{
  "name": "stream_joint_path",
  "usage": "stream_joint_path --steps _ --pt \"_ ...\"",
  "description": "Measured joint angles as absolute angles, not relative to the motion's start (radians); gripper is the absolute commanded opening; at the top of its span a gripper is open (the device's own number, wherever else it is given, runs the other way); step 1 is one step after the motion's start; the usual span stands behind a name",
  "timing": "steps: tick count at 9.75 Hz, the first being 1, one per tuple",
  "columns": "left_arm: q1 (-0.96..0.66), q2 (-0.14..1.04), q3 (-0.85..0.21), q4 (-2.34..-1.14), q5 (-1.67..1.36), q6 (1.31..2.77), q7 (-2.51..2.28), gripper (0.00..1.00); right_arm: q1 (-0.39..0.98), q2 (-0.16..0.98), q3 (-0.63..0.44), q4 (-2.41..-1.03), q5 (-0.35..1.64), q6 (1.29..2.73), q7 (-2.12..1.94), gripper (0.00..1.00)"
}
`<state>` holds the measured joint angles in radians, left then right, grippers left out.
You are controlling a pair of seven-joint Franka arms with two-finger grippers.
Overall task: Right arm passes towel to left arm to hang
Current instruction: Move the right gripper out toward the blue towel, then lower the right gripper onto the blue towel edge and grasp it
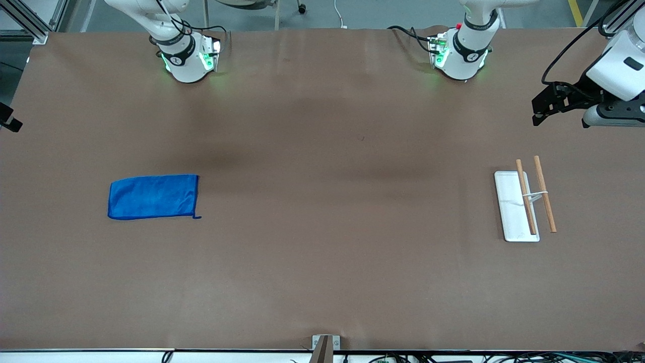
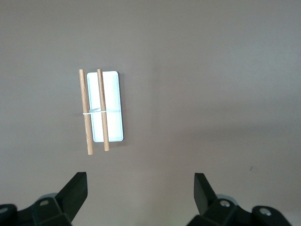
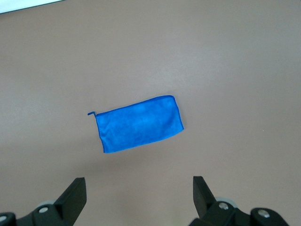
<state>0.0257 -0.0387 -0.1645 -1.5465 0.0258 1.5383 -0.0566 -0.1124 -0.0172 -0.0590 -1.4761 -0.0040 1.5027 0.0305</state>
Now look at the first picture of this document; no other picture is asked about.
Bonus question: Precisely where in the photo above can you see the blue microfibre towel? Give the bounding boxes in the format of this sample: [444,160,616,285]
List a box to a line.
[107,174,202,221]

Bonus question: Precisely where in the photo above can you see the white towel rack wooden bars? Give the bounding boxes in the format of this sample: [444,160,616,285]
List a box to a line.
[494,155,558,243]

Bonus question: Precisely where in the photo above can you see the brown table cover sheet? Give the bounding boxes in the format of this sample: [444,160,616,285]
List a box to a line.
[0,26,645,352]

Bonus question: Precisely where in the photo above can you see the office chair base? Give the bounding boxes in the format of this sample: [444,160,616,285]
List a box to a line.
[204,0,308,31]

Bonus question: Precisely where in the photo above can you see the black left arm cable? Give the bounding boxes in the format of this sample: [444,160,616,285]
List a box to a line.
[541,0,630,87]

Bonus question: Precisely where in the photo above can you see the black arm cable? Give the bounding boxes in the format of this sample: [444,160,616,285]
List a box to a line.
[541,0,630,87]
[155,0,230,48]

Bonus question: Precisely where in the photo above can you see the black left base cable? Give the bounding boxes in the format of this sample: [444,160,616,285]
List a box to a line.
[387,25,435,54]

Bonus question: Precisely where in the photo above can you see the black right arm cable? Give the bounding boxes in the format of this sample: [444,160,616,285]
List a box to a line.
[155,0,230,48]

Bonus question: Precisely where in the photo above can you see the grey metal bracket brown post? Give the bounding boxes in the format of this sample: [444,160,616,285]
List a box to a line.
[311,334,341,363]

